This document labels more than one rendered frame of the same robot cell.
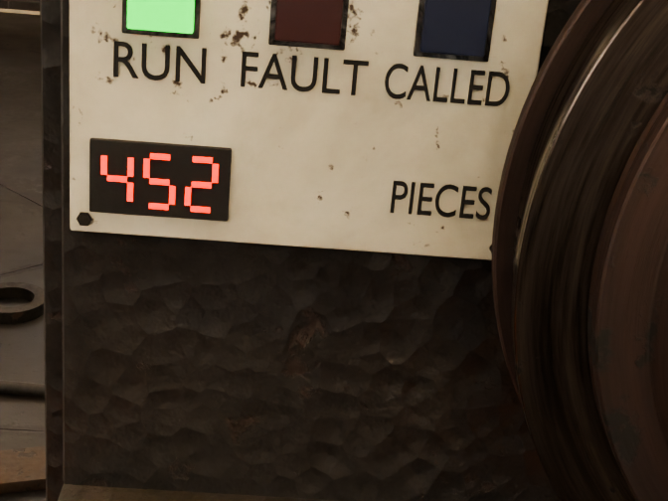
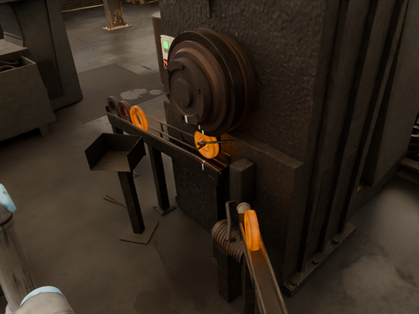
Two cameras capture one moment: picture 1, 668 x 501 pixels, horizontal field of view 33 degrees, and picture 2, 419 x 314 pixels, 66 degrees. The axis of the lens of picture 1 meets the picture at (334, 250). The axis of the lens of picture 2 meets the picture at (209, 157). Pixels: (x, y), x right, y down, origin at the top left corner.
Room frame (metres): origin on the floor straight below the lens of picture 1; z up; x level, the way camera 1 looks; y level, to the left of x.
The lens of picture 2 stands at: (-0.25, -1.43, 1.66)
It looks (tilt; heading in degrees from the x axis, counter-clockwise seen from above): 34 degrees down; 54
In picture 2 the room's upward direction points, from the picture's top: 3 degrees counter-clockwise
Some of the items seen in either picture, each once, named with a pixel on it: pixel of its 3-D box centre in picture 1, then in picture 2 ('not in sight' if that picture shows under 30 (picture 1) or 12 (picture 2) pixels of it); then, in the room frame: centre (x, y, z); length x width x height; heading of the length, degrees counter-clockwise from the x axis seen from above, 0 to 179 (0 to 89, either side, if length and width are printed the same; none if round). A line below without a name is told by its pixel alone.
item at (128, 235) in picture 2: not in sight; (126, 191); (0.23, 0.16, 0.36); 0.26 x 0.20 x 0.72; 128
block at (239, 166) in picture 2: not in sight; (242, 183); (0.57, -0.55, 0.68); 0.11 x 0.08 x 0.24; 3
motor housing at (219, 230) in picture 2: not in sight; (234, 268); (0.42, -0.66, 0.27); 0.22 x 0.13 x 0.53; 93
